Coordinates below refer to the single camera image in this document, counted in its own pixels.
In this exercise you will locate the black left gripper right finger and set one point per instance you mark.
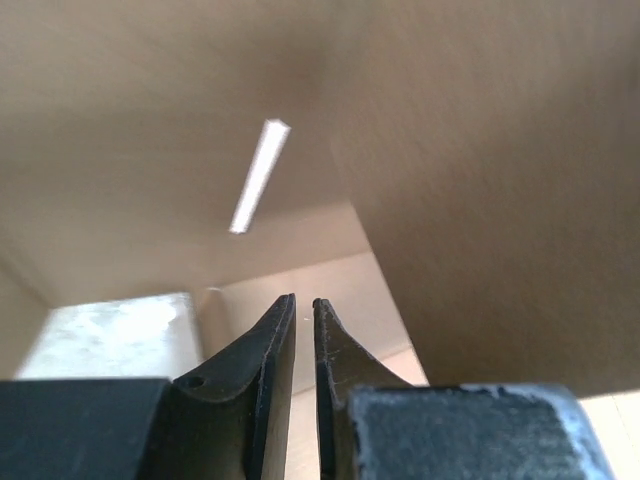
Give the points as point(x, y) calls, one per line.
point(374, 425)

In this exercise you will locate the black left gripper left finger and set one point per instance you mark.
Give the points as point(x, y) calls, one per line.
point(228, 418)

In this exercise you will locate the brown cardboard box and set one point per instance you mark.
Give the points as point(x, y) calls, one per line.
point(485, 152)

